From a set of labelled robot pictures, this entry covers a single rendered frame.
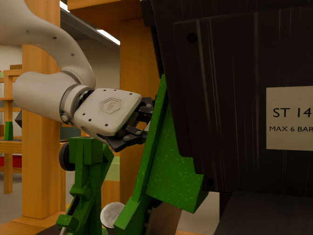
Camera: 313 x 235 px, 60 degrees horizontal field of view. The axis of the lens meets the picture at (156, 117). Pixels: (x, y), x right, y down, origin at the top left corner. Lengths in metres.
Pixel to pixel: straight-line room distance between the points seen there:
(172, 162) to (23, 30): 0.36
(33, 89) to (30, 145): 0.46
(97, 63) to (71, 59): 11.36
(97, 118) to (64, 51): 0.20
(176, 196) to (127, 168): 0.45
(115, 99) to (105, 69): 11.27
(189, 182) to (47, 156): 0.72
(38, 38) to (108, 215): 0.36
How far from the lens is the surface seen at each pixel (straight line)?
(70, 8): 0.80
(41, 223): 1.01
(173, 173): 0.35
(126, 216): 0.36
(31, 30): 0.57
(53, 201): 1.06
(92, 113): 0.49
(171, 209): 0.49
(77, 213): 0.70
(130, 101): 0.49
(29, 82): 0.59
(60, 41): 0.60
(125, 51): 0.81
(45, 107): 0.56
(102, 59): 11.90
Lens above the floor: 1.22
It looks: level
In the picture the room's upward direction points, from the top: straight up
